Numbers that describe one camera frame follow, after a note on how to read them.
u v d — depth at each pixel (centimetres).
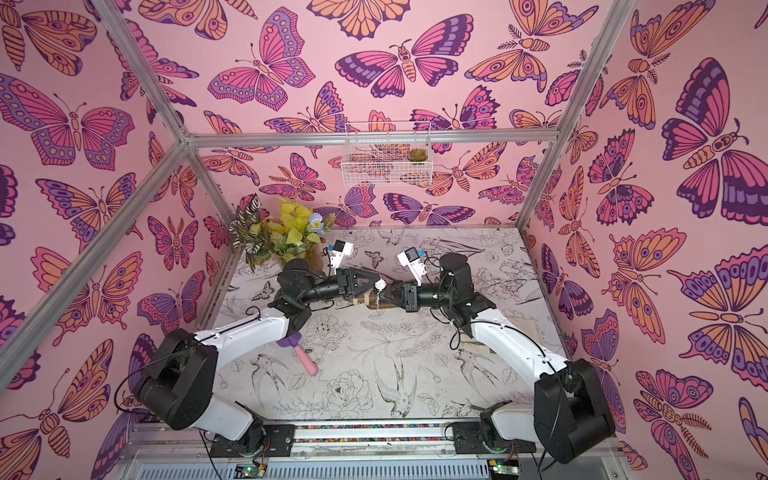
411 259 69
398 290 70
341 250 73
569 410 41
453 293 62
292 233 88
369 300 92
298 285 64
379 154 97
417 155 92
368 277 71
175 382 44
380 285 73
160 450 74
